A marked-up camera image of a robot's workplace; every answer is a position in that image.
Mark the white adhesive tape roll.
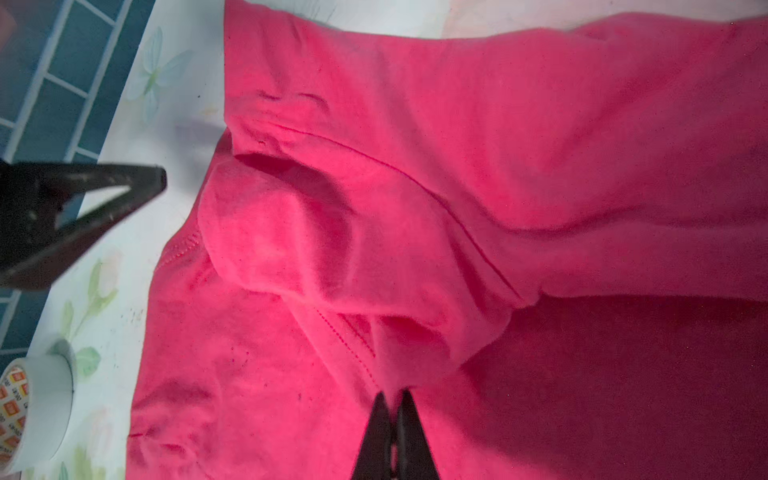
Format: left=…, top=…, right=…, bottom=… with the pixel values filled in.
left=1, top=339, right=75, bottom=477

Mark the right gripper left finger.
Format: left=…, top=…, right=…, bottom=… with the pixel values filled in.
left=351, top=392, right=393, bottom=480

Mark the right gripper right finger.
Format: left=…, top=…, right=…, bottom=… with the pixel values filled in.
left=395, top=390, right=440, bottom=480

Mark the pink t shirt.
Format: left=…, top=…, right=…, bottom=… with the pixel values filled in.
left=126, top=1, right=767, bottom=479

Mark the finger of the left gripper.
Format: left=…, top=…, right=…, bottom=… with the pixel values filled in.
left=1, top=161, right=167, bottom=291

